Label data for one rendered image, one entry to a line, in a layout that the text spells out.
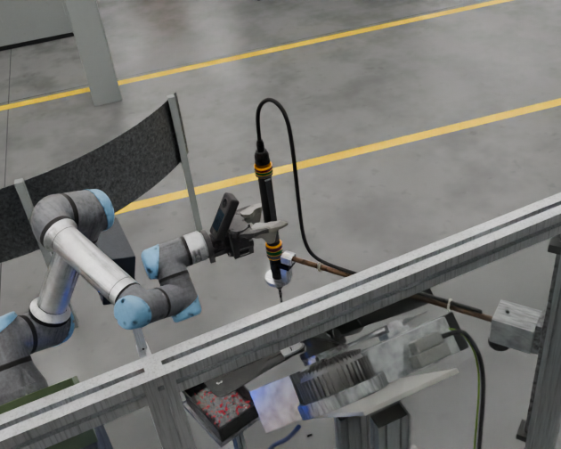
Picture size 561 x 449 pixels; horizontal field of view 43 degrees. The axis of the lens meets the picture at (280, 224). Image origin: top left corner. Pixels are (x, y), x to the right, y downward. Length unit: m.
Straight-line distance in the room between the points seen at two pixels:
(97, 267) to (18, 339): 0.47
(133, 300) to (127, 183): 2.29
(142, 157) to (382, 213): 1.55
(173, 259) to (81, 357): 2.26
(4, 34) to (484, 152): 4.98
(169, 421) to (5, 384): 1.15
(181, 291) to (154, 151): 2.31
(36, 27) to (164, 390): 7.09
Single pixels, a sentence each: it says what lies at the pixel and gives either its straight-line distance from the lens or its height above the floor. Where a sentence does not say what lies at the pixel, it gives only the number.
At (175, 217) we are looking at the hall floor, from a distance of 4.67.
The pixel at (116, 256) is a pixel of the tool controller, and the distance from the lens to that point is 2.41.
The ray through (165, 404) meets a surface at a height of 1.99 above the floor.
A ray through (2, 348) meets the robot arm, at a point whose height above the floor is 1.35.
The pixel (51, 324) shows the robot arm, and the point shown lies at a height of 1.32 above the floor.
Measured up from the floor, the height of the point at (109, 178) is 0.76.
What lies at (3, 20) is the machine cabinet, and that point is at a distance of 7.84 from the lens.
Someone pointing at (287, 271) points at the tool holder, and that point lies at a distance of 1.85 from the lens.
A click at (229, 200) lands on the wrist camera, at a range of 1.70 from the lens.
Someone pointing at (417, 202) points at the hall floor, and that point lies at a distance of 4.58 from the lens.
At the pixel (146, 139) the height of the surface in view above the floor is 0.84.
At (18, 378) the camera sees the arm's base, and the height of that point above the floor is 1.29.
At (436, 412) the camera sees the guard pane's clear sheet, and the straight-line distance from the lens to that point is 1.27.
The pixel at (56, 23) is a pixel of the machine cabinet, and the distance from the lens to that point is 7.85.
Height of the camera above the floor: 2.70
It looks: 37 degrees down
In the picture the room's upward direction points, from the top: 7 degrees counter-clockwise
